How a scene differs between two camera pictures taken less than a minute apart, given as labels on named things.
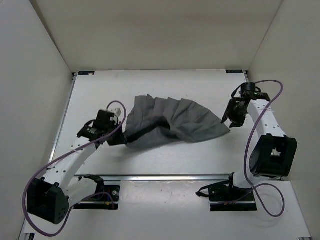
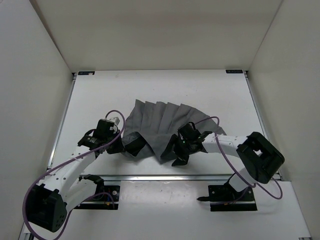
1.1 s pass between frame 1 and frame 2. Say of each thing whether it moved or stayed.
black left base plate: stayed
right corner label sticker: stayed
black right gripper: moved
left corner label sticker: stayed
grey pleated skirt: moved
